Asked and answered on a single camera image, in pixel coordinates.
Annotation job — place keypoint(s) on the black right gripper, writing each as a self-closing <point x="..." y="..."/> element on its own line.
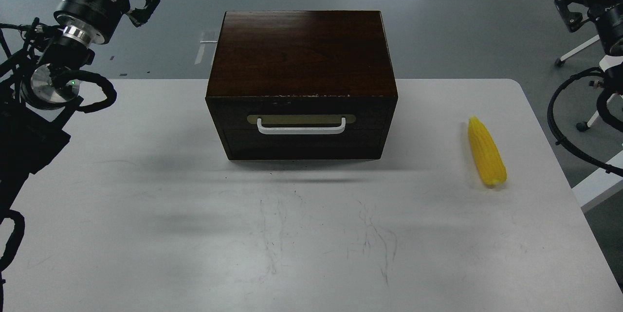
<point x="607" y="16"/>

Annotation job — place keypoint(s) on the wooden drawer with white handle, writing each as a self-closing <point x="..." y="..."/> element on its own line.
<point x="306" y="137"/>

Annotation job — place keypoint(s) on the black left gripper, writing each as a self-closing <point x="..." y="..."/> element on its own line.
<point x="100" y="18"/>

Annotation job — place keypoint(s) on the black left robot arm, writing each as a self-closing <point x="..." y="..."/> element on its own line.
<point x="43" y="84"/>

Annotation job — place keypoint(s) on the white rolling chair base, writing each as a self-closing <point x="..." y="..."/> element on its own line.
<point x="586" y="73"/>

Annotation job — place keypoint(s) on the yellow corn cob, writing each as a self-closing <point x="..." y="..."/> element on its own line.
<point x="485" y="153"/>

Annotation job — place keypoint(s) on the dark wooden drawer cabinet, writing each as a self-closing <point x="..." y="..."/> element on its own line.
<point x="300" y="63"/>

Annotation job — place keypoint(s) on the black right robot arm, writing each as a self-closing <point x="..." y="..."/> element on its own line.
<point x="606" y="15"/>

